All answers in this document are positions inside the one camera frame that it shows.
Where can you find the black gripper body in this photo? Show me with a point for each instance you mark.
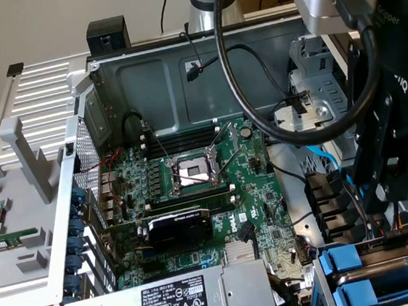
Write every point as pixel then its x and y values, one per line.
pixel 406 58

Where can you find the hard disk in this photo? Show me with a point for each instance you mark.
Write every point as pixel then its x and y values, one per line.
pixel 343 259

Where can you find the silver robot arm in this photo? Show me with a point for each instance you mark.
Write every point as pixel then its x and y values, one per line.
pixel 204 14

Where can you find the blue plastic disk carrier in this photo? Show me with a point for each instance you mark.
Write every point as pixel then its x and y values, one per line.
pixel 353 292

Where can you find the silver drive cage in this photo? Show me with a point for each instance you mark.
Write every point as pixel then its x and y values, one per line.
pixel 321 89

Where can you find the green motherboard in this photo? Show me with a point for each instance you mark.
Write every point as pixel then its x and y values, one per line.
pixel 262 187

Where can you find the black RAM slot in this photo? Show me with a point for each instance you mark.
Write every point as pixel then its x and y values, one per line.
pixel 222 207
pixel 216 198
pixel 194 195
pixel 188 139
pixel 187 134
pixel 220 202
pixel 185 148
pixel 188 143

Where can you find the metal locking lever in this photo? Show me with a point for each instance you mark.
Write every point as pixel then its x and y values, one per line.
pixel 195 178
pixel 159 145

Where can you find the CPU socket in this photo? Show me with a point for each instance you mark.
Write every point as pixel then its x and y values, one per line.
pixel 191 170

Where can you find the silver chipset heat sink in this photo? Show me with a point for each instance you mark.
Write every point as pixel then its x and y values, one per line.
pixel 238 253

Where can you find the open PC case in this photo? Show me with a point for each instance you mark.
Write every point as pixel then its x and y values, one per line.
pixel 146 93

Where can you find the black graphics card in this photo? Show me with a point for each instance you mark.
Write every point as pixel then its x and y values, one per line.
pixel 183 232

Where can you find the blue expansion slot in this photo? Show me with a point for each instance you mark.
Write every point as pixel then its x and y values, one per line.
pixel 149 253

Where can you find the black box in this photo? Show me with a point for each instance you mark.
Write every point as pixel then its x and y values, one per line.
pixel 107 35

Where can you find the dark blue slot latch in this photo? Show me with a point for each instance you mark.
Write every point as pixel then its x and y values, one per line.
pixel 73 264
pixel 75 211
pixel 78 194
pixel 73 284
pixel 75 245
pixel 75 227

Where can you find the grey parts rack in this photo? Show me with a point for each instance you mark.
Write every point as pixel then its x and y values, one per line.
pixel 21 223

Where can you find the green RAM stick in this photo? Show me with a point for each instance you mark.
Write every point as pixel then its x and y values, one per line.
pixel 1 242

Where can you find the small black bracket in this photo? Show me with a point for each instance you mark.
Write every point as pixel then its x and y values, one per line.
pixel 15 68

